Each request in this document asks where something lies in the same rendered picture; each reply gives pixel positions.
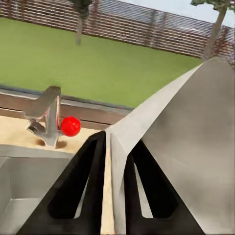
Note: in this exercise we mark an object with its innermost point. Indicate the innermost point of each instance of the drop in sink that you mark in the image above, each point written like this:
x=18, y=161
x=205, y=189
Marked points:
x=27, y=174

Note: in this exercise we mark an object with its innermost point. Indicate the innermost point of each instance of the fixed window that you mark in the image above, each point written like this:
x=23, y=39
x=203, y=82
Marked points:
x=108, y=56

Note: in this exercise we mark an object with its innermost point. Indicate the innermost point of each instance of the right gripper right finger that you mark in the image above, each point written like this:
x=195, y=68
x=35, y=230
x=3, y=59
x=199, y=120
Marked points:
x=170, y=214

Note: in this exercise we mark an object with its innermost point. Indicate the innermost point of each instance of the paper coffee filter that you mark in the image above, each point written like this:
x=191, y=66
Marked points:
x=188, y=126

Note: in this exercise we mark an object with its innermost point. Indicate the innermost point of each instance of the countertop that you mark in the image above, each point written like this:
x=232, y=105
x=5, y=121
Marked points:
x=14, y=131

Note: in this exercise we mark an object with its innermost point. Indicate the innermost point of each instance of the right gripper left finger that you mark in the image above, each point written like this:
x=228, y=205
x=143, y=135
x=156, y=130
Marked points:
x=55, y=213

